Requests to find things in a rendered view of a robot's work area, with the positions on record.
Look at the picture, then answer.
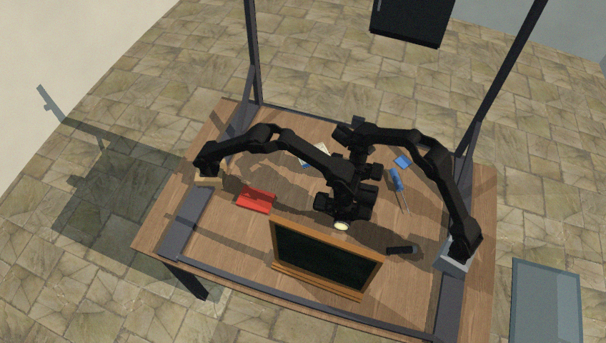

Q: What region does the black flashlight with grey head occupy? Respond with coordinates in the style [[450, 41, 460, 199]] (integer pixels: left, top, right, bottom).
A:
[[387, 245, 417, 255]]

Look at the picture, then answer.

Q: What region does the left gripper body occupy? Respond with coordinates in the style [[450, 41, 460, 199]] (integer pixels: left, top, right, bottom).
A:
[[331, 153, 384, 182]]

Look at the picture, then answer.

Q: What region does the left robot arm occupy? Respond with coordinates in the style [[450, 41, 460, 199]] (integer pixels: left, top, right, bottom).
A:
[[332, 121, 483, 265]]

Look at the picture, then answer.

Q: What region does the blue-handled screwdriver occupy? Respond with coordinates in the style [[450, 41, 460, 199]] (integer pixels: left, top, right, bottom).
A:
[[389, 168, 410, 214]]

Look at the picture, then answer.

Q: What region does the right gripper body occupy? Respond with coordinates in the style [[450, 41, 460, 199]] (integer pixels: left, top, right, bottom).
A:
[[313, 192, 373, 221]]

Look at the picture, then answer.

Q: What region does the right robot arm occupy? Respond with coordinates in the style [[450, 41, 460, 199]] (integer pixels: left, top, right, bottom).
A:
[[192, 123, 379, 206]]

